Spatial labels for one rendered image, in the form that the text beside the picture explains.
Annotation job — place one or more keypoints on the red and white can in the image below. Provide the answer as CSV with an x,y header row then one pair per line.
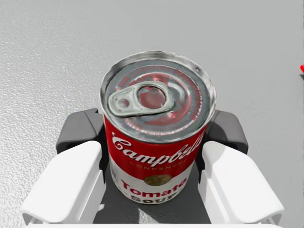
x,y
154,152

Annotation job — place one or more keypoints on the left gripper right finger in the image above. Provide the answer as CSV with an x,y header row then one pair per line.
x,y
232,178

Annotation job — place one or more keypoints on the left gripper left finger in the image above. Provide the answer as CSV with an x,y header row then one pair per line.
x,y
71,178

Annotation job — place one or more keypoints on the red and white carton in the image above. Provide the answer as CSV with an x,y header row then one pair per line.
x,y
302,69

